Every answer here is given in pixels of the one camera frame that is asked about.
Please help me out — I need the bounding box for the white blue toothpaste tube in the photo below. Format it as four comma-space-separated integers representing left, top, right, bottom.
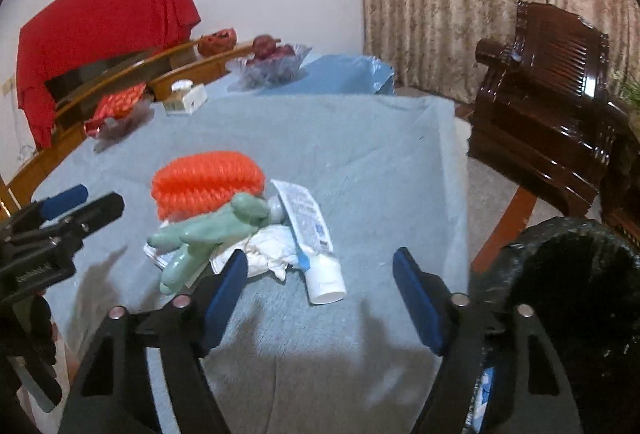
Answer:
270, 179, 347, 306

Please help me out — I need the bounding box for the large orange foam net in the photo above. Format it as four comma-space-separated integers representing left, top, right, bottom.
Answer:
151, 152, 266, 221

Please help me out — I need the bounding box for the white tissue box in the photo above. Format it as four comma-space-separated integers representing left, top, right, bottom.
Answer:
164, 80, 209, 117

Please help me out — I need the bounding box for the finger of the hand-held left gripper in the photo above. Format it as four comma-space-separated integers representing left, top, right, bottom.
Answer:
14, 192, 126, 248
0, 184, 91, 235

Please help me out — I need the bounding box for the glass fruit bowl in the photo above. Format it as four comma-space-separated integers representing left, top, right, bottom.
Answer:
225, 44, 312, 87

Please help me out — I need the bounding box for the dark wooden armchair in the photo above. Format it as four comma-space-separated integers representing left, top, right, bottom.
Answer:
467, 0, 629, 217

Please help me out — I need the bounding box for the white plastic bag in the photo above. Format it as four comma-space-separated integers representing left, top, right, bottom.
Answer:
143, 241, 167, 265

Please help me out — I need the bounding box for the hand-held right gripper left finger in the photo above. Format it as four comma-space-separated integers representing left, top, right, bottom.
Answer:
57, 250, 250, 434

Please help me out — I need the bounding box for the red patterned gift packet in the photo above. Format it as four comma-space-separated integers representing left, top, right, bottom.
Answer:
84, 84, 149, 135

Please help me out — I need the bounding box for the green rubber glove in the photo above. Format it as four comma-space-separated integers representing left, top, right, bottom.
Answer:
147, 193, 274, 295

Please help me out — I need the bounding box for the grey tablecloth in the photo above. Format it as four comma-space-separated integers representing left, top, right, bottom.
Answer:
30, 92, 471, 434

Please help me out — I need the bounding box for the black television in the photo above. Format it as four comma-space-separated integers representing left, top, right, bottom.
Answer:
45, 46, 177, 105

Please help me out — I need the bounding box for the blue plastic bag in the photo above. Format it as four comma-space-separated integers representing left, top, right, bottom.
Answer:
471, 365, 497, 426

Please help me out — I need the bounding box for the small glass dish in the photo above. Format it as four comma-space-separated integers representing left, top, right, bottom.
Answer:
92, 101, 156, 151

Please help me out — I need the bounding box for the green potted plant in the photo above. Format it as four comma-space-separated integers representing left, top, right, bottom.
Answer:
619, 72, 640, 115

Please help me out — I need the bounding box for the black bagged trash bin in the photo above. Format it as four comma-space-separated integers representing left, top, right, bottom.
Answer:
467, 215, 640, 434

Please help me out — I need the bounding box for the dark wooden side table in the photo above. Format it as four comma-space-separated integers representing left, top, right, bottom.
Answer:
599, 149, 640, 245

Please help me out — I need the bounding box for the red cloth cover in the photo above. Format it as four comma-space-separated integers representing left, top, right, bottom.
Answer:
16, 0, 201, 151

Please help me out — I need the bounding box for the light blue tablecloth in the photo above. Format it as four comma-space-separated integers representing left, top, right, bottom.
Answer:
259, 54, 396, 96

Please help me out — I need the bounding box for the white tissue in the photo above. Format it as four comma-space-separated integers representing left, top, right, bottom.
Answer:
210, 225, 302, 283

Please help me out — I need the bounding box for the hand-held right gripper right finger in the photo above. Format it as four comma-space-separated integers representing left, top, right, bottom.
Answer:
391, 247, 584, 434

